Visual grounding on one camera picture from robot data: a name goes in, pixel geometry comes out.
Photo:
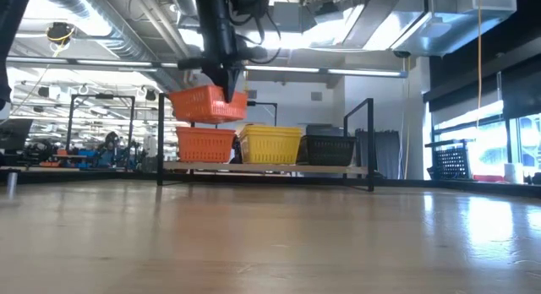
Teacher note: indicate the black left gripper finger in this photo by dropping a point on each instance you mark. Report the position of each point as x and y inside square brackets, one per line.
[232, 80]
[217, 78]

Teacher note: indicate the orange plastic basket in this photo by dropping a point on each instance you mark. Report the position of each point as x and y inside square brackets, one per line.
[190, 106]
[205, 146]

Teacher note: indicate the yellow plastic basket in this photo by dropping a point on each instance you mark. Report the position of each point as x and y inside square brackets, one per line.
[270, 152]
[270, 130]

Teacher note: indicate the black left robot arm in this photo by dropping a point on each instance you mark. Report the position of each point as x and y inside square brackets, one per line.
[215, 23]

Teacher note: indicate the long ceiling light fixture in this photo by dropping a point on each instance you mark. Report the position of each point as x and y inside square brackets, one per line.
[114, 62]

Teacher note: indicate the grey box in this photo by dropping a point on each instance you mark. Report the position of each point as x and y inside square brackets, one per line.
[325, 130]

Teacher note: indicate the person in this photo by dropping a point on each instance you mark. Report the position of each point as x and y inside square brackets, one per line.
[112, 144]

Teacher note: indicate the black ceiling device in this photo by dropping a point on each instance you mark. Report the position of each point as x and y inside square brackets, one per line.
[60, 33]

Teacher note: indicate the grey curtain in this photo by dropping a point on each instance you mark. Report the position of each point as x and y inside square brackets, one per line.
[380, 154]

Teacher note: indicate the black monitor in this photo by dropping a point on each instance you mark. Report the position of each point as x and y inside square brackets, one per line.
[14, 135]

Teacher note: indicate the black perforated rack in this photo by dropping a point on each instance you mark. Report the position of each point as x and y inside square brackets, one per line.
[450, 161]

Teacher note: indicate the red container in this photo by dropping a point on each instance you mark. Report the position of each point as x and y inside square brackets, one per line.
[488, 178]

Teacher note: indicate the white paper roll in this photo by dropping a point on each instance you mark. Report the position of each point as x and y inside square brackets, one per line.
[514, 173]

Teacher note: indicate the grey wall vent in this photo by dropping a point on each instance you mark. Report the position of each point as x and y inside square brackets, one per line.
[316, 96]

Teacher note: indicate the wooden shelf with black frame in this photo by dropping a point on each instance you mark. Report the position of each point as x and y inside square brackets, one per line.
[262, 168]

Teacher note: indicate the silver round ceiling duct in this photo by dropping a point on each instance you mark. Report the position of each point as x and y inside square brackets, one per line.
[105, 28]

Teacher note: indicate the black metal frame stand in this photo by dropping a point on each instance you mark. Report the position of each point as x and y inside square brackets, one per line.
[69, 125]

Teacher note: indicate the large silver vent duct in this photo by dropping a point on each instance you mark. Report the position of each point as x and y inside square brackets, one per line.
[406, 28]

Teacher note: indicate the black aluminium rig frame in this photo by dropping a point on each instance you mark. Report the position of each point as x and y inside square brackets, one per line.
[10, 32]

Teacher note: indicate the small metal post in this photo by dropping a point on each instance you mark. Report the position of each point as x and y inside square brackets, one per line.
[12, 182]

